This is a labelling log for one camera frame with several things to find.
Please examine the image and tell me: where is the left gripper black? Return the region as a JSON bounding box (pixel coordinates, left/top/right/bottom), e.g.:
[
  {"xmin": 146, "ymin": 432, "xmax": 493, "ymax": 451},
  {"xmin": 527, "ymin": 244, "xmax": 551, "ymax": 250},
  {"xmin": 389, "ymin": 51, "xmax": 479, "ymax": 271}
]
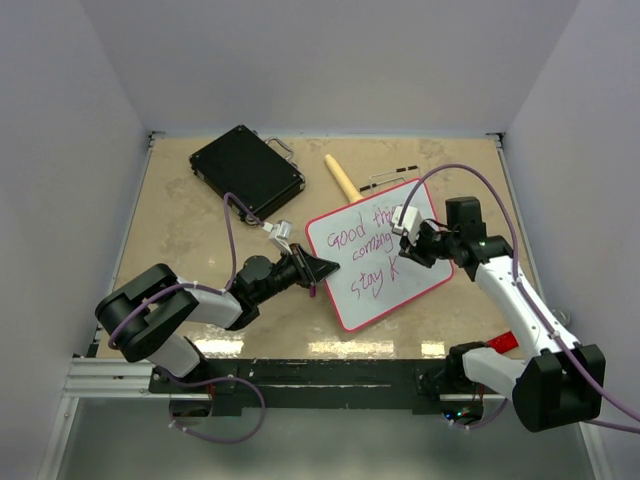
[{"xmin": 254, "ymin": 243, "xmax": 339, "ymax": 305}]

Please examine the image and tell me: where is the whiteboard with pink frame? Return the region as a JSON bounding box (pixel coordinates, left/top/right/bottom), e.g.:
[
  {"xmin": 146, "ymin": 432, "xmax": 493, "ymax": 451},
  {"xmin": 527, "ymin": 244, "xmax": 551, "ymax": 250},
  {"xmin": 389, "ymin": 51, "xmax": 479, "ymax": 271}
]
[{"xmin": 306, "ymin": 179, "xmax": 454, "ymax": 331}]

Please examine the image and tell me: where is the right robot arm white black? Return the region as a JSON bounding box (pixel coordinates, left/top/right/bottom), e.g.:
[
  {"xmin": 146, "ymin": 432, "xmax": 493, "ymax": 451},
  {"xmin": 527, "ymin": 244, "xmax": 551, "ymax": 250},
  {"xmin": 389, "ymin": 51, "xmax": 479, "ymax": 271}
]
[{"xmin": 392, "ymin": 197, "xmax": 605, "ymax": 432}]

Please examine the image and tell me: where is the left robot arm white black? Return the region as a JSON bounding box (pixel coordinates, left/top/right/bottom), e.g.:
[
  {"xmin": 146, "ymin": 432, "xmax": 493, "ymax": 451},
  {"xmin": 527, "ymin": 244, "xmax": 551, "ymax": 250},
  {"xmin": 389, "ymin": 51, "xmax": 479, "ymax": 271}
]
[{"xmin": 95, "ymin": 243, "xmax": 340, "ymax": 392}]

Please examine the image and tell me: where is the black hard case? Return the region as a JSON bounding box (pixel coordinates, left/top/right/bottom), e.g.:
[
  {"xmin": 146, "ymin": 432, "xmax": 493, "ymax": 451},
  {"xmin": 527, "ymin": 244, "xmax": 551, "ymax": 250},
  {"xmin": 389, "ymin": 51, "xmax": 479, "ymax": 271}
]
[{"xmin": 189, "ymin": 125, "xmax": 306, "ymax": 224}]

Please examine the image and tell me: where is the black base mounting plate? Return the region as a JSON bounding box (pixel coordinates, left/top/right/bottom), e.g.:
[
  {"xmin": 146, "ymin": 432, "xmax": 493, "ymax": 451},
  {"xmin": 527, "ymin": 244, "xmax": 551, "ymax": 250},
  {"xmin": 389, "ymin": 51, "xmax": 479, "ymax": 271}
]
[{"xmin": 149, "ymin": 359, "xmax": 493, "ymax": 416}]

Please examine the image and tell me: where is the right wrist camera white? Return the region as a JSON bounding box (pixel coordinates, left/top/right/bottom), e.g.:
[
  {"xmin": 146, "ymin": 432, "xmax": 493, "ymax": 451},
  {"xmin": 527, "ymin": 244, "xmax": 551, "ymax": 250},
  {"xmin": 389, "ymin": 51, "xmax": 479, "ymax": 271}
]
[{"xmin": 391, "ymin": 205, "xmax": 423, "ymax": 241}]

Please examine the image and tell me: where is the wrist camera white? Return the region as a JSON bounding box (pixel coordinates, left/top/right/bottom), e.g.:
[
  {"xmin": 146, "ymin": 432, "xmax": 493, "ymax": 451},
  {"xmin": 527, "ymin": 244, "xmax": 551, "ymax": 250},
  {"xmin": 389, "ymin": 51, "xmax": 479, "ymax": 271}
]
[
  {"xmin": 269, "ymin": 220, "xmax": 292, "ymax": 255},
  {"xmin": 391, "ymin": 205, "xmax": 423, "ymax": 241}
]

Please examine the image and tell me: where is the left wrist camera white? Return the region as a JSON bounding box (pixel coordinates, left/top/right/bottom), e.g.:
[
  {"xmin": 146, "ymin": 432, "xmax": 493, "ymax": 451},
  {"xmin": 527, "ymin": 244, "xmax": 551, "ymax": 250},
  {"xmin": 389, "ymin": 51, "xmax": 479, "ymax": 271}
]
[{"xmin": 269, "ymin": 220, "xmax": 292, "ymax": 255}]

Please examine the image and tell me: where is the wire whiteboard stand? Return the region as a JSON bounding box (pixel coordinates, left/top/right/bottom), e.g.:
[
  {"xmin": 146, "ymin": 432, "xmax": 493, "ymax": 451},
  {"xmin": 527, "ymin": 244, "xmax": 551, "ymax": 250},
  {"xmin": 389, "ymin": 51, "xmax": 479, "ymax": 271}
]
[{"xmin": 358, "ymin": 165, "xmax": 421, "ymax": 193}]

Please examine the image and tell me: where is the beige wooden handle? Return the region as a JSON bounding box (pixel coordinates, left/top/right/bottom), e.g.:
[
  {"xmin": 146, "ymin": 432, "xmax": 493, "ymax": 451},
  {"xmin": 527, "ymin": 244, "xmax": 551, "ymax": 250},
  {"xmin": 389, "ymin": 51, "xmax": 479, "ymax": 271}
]
[{"xmin": 324, "ymin": 154, "xmax": 363, "ymax": 203}]

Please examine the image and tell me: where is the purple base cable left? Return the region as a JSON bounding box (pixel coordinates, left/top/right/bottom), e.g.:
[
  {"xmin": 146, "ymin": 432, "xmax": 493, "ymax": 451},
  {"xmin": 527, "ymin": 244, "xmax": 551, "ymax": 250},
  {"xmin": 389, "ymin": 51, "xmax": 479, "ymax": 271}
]
[{"xmin": 167, "ymin": 375, "xmax": 266, "ymax": 444}]

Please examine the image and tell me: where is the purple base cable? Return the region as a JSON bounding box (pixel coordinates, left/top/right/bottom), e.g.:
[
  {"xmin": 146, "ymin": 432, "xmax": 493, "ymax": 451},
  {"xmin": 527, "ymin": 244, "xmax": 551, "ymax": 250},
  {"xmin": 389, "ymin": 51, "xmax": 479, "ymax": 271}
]
[
  {"xmin": 167, "ymin": 375, "xmax": 266, "ymax": 444},
  {"xmin": 448, "ymin": 397, "xmax": 511, "ymax": 431}
]

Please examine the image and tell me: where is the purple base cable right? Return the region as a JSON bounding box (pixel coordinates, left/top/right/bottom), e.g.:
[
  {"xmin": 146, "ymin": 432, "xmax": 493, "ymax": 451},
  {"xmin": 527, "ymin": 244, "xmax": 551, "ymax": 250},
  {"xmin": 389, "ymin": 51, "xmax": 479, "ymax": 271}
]
[{"xmin": 448, "ymin": 397, "xmax": 511, "ymax": 431}]

